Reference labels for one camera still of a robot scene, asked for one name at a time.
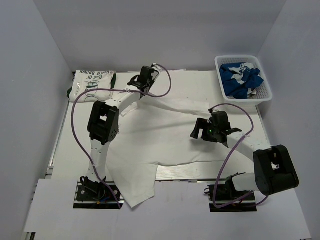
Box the white Coca-Cola t-shirt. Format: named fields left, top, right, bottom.
left=102, top=97, right=261, bottom=209

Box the blue and white t-shirt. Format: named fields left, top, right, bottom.
left=219, top=62, right=264, bottom=100

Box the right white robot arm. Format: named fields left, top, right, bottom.
left=190, top=111, right=300, bottom=199

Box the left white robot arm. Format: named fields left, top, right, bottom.
left=80, top=64, right=160, bottom=184

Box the white plastic basket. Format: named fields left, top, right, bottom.
left=215, top=55, right=273, bottom=106

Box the folded white Charlie Brown shirt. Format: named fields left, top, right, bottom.
left=67, top=70, right=117, bottom=103

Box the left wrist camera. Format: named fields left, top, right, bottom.
left=151, top=63, right=163, bottom=78

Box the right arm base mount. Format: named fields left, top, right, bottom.
left=203, top=184, right=257, bottom=213

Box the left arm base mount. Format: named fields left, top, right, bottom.
left=73, top=176, right=125, bottom=210

